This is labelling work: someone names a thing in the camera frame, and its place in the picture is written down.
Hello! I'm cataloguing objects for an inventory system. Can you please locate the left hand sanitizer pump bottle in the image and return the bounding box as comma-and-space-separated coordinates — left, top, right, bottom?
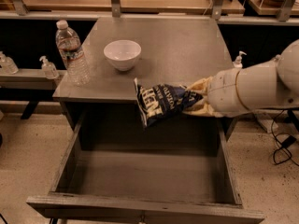
39, 56, 59, 79

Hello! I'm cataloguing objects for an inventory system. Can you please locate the white ceramic bowl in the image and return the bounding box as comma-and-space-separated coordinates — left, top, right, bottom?
104, 40, 142, 71

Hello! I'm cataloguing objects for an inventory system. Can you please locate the clear plastic water bottle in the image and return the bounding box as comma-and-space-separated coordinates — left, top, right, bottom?
55, 20, 90, 85

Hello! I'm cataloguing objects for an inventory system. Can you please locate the far left sanitizer bottle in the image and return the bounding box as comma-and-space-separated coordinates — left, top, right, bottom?
0, 51, 19, 74

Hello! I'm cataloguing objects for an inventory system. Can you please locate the black cable on floor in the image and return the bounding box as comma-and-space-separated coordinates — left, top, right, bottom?
270, 109, 299, 167

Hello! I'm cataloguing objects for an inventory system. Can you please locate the grey wooden cabinet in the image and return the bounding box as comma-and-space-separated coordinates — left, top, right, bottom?
54, 16, 236, 145

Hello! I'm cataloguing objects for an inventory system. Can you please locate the blue chip bag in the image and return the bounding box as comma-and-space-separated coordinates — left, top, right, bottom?
134, 78, 203, 128

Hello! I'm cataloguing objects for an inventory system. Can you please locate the wooden shelf with metal posts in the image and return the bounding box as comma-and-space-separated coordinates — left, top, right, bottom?
0, 0, 299, 25

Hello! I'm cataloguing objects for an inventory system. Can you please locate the right hand sanitizer pump bottle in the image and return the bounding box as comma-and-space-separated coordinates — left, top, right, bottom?
233, 51, 246, 68

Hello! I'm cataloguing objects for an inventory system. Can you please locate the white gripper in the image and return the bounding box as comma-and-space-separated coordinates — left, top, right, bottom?
183, 68, 248, 118

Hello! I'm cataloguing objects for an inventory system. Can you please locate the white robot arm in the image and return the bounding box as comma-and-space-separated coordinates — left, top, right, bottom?
184, 40, 299, 118

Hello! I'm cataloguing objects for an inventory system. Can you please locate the hand sanitizer pump bottle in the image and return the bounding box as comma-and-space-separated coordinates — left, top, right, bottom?
39, 56, 59, 79
233, 51, 246, 68

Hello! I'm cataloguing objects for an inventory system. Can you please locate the open grey wooden drawer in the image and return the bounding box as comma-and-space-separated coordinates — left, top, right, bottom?
27, 113, 264, 224

